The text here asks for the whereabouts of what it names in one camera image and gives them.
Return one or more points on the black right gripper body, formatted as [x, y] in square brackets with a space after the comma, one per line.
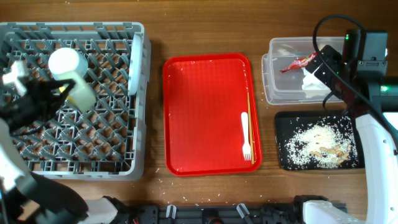
[331, 71]

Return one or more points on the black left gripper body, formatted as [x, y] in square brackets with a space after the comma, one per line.
[40, 99]

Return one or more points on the white paper napkin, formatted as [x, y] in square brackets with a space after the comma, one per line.
[311, 82]

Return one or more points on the red snack wrapper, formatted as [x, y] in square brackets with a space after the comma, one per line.
[299, 63]

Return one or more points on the green bowl with food scraps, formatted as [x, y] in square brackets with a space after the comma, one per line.
[81, 95]

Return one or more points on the small light blue bowl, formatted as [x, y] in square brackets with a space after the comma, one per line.
[65, 60]

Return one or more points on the wooden chopstick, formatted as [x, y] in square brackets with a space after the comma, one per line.
[250, 130]

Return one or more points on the white plastic fork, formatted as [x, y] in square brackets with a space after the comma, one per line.
[246, 149]

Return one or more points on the large light blue plate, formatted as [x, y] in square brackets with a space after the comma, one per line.
[135, 65]

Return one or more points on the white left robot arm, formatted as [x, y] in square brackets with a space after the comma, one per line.
[57, 203]

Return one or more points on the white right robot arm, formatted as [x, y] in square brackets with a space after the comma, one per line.
[358, 77]

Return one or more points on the clear plastic waste bin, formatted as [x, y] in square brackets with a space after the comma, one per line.
[286, 88]

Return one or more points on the grey plastic dishwasher rack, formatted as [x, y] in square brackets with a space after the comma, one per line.
[108, 141]

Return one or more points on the black plastic tray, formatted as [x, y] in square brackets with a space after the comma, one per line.
[281, 124]

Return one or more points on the spilled rice and food scraps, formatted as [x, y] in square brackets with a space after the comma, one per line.
[320, 143]

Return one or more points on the red plastic serving tray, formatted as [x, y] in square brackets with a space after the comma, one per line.
[203, 98]

